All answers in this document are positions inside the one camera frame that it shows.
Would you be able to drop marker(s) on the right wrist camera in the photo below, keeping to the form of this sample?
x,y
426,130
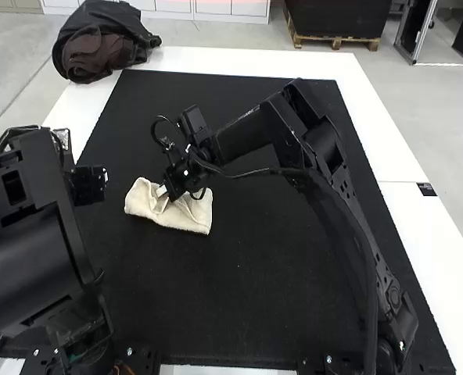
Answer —
x,y
194,123

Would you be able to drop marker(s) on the wooden pallet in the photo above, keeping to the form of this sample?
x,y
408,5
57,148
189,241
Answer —
x,y
333,41

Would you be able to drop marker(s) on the black flight case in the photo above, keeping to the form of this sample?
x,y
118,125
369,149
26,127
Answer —
x,y
407,23

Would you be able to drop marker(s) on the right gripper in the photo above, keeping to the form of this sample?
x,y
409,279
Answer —
x,y
186,172

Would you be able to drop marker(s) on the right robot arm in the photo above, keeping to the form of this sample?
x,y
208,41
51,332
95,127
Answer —
x,y
255,133

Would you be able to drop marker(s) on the black mat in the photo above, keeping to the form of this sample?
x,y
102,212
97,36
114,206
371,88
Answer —
x,y
235,273

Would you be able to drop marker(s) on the white cupboard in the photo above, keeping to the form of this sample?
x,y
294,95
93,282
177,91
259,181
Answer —
x,y
157,8

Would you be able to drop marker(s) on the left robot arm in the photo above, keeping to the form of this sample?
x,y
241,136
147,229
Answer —
x,y
32,242

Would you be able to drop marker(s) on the pale towel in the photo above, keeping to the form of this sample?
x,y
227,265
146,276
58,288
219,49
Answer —
x,y
188,218

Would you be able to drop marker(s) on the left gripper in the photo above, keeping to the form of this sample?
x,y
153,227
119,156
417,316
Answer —
x,y
88,185

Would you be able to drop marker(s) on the black crate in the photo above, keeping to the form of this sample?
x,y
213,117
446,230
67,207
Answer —
x,y
333,15

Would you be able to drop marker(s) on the black bag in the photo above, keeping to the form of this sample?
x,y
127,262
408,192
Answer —
x,y
98,23

